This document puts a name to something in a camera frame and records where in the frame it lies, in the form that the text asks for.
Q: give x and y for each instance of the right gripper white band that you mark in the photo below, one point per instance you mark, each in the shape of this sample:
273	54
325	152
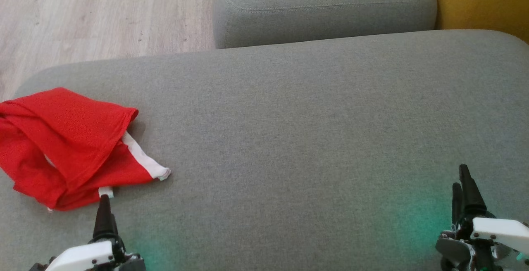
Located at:
496	229

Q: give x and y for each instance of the large grey sofa cushion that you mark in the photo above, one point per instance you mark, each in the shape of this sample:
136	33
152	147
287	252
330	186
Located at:
289	139

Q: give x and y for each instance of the red T-shirt with white stripe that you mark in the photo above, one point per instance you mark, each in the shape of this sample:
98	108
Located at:
62	130

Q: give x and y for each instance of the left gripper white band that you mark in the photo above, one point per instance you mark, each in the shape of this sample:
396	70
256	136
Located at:
82	256

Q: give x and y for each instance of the small grey sofa cushion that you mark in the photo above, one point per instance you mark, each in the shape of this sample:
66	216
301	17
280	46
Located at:
322	6

